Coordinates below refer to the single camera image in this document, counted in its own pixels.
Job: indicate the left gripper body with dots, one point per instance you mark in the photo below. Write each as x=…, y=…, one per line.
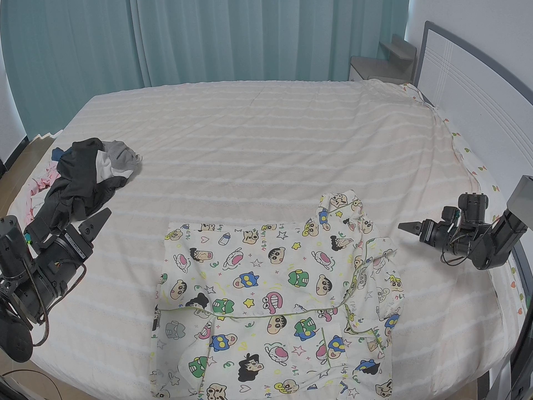
x=58, y=273

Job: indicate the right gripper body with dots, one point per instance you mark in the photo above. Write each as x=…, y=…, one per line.
x=437, y=236

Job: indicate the blue-green curtain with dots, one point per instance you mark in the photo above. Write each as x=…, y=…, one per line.
x=270, y=27
x=70, y=56

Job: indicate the grey bedside table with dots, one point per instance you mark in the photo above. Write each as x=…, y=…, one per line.
x=374, y=67

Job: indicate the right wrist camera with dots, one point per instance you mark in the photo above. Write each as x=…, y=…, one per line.
x=450, y=215

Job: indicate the bed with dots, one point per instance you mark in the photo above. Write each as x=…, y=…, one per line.
x=270, y=148

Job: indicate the pile of clothes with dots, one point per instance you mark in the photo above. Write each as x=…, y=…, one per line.
x=79, y=181

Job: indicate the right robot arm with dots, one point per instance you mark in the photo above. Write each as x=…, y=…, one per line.
x=495, y=248

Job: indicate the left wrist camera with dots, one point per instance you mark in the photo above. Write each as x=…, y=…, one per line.
x=43, y=233

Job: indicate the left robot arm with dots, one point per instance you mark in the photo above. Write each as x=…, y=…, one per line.
x=12, y=256

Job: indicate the white printed pyjama top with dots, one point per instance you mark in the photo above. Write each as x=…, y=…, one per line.
x=270, y=290

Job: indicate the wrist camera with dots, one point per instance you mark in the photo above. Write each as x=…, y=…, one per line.
x=450, y=215
x=43, y=233

